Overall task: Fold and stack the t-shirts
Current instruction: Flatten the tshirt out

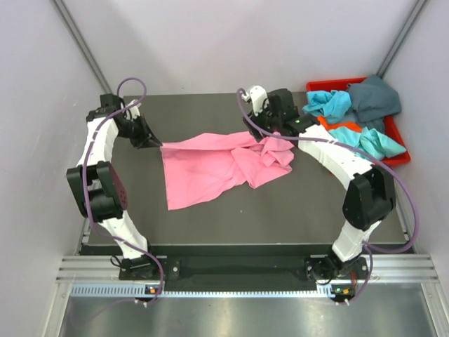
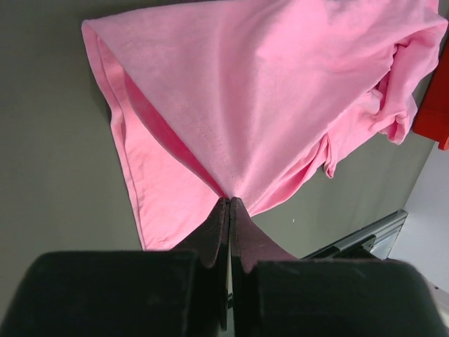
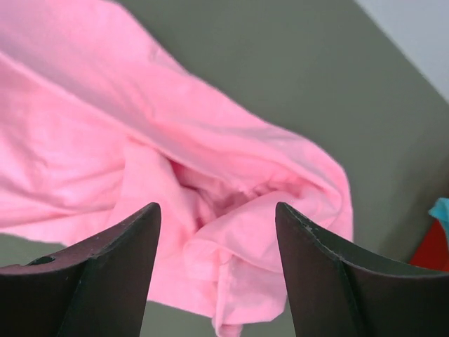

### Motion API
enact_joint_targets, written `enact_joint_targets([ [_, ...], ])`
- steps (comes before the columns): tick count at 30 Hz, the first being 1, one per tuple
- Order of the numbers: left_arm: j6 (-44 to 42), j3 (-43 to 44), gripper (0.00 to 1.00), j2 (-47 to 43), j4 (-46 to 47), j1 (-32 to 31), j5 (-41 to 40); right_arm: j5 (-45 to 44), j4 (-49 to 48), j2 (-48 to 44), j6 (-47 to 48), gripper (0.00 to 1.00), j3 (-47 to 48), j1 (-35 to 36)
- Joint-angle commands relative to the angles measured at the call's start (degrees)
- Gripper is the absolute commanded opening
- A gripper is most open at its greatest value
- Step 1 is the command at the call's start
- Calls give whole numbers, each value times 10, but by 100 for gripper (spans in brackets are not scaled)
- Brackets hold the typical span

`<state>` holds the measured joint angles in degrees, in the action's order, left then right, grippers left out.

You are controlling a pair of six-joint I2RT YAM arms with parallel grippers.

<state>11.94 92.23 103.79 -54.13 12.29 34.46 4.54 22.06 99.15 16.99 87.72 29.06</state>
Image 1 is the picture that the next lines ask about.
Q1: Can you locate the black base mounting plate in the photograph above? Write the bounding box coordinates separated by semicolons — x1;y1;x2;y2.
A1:
118;255;370;282

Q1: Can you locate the right aluminium corner post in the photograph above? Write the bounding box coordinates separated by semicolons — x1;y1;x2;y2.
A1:
376;0;430;78

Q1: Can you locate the pink t shirt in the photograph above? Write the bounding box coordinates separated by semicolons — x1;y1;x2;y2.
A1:
161;131;294;211

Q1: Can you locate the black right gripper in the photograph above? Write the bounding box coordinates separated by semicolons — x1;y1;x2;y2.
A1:
243;98;283;143

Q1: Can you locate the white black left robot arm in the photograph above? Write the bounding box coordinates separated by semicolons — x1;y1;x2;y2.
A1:
66;94;162;281

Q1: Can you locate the slotted cable duct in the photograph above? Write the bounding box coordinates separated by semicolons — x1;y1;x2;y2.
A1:
70;284;351;298

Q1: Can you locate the aluminium frame rail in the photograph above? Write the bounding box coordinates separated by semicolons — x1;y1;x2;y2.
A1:
56;254;438;283

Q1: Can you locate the left aluminium corner post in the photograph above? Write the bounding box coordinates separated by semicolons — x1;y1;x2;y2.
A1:
50;0;113;93

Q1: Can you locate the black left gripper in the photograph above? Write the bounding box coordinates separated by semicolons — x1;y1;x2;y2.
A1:
116;113;161;150

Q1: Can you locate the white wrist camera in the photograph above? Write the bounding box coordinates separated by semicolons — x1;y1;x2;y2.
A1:
241;85;268;116
126;100;141;120

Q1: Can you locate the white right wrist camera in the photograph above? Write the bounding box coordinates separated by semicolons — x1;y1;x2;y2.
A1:
241;85;268;116

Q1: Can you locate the light blue t shirt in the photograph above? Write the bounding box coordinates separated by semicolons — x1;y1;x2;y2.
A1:
302;90;351;124

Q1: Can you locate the orange t shirt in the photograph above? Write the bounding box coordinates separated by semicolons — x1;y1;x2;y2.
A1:
318;116;362;133

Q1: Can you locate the grey blue t shirt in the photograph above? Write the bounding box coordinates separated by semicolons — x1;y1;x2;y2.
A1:
347;74;402;133

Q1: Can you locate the red plastic bin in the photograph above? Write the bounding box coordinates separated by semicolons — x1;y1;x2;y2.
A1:
306;77;411;168

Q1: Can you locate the teal t shirt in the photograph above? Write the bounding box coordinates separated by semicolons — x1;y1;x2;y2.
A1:
329;126;406;160

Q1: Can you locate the aluminium corner post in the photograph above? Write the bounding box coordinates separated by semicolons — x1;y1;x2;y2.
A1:
50;0;113;93
376;0;430;78

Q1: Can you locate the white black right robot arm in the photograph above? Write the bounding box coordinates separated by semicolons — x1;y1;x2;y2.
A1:
236;86;396;284

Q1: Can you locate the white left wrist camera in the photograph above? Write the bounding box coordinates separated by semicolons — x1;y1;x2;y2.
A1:
126;100;141;120

